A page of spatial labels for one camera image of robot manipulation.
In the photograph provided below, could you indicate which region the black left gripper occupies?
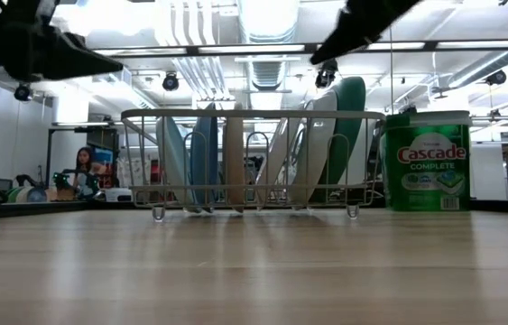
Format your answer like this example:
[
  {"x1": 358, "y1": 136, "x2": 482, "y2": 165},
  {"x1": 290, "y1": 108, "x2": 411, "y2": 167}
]
[{"x1": 0, "y1": 0, "x2": 125, "y2": 83}]

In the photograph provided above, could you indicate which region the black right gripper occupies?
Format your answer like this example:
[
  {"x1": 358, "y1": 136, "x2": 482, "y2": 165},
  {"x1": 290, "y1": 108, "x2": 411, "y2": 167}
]
[{"x1": 309, "y1": 0, "x2": 422, "y2": 66}]

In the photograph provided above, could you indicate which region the plain white plate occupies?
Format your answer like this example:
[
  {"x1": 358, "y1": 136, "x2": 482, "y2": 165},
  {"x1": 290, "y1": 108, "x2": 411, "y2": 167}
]
[{"x1": 288, "y1": 88, "x2": 339, "y2": 209}]

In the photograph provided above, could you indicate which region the light blue plate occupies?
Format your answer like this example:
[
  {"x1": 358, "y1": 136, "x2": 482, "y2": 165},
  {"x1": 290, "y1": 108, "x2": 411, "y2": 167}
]
[{"x1": 154, "y1": 116, "x2": 197, "y2": 214}]

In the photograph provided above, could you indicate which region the black ceiling spotlight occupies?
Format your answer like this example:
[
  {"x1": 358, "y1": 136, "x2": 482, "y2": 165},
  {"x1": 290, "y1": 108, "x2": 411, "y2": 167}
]
[
  {"x1": 162, "y1": 71, "x2": 180, "y2": 92},
  {"x1": 483, "y1": 70, "x2": 507, "y2": 87},
  {"x1": 13, "y1": 82, "x2": 33, "y2": 103},
  {"x1": 314, "y1": 59, "x2": 339, "y2": 89}
]

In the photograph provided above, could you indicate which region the person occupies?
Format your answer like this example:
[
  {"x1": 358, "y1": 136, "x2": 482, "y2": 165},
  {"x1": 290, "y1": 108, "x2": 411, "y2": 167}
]
[{"x1": 72, "y1": 146, "x2": 104, "y2": 200}]

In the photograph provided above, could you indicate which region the overhead light beam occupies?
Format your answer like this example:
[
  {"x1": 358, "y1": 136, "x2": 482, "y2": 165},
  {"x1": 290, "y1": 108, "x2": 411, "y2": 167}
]
[{"x1": 90, "y1": 39, "x2": 508, "y2": 59}]

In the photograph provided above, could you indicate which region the white background box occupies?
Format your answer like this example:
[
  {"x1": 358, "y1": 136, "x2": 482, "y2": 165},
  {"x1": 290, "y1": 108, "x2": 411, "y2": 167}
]
[{"x1": 104, "y1": 187, "x2": 134, "y2": 203}]

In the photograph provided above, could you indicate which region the blue background plate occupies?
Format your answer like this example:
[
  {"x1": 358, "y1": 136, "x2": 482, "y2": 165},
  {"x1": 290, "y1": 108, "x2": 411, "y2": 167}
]
[{"x1": 26, "y1": 186, "x2": 48, "y2": 203}]

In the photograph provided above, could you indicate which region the green Cascade detergent tub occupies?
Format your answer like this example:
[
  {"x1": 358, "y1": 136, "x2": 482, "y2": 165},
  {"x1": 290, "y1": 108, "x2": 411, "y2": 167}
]
[{"x1": 378, "y1": 110, "x2": 472, "y2": 212}]

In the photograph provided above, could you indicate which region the black table frame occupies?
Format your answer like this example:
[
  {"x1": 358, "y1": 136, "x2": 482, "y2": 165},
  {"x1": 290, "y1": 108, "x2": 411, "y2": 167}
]
[{"x1": 0, "y1": 197, "x2": 508, "y2": 222}]

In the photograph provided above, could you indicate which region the wire dish rack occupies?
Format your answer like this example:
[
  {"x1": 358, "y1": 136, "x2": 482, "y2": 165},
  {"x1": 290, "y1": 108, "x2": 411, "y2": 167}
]
[{"x1": 120, "y1": 107, "x2": 386, "y2": 222}]

